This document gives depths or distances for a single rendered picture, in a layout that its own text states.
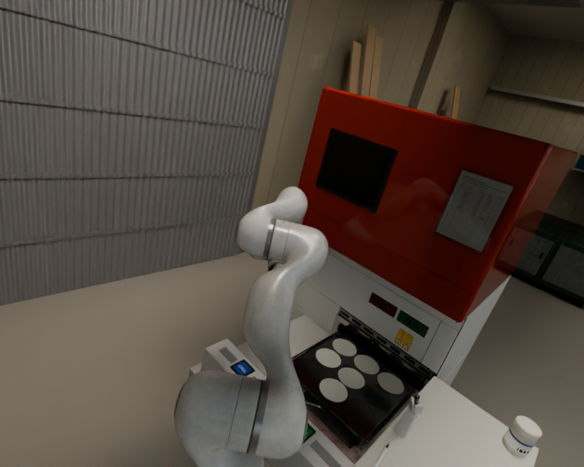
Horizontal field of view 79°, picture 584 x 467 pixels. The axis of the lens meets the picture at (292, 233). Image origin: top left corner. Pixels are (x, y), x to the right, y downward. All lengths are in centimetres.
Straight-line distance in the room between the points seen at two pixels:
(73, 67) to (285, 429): 238
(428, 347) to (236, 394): 93
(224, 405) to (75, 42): 233
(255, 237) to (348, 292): 80
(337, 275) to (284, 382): 94
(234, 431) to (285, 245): 39
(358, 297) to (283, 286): 81
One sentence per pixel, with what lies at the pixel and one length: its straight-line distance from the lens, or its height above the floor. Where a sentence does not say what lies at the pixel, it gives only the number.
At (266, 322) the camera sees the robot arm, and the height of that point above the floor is 138.
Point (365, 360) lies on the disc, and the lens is 150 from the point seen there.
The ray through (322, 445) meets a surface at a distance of 111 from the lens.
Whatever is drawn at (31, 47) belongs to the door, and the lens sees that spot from 261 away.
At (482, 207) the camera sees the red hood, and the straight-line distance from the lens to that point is 122.
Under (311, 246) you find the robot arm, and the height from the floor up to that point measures 148.
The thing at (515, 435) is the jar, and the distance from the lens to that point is 138.
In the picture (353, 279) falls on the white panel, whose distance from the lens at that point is 152.
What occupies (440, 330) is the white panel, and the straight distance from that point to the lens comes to 142.
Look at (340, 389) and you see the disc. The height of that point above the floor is 90.
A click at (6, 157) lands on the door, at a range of 269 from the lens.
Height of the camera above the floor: 181
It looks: 23 degrees down
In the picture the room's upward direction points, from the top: 15 degrees clockwise
